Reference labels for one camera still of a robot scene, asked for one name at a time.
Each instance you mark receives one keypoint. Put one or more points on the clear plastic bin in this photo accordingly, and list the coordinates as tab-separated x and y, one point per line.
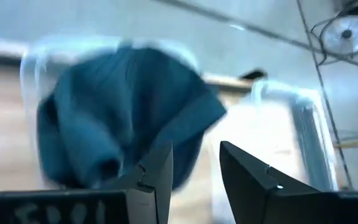
259	130
30	81

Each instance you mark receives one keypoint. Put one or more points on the round silver floor disc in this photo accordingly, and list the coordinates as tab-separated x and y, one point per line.
337	37

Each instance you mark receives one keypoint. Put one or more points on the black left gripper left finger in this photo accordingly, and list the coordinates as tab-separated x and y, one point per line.
154	186

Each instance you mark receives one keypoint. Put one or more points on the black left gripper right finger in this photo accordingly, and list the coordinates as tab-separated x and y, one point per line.
253	193

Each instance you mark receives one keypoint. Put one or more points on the blue denim baseball cap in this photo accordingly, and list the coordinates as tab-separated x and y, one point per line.
104	109

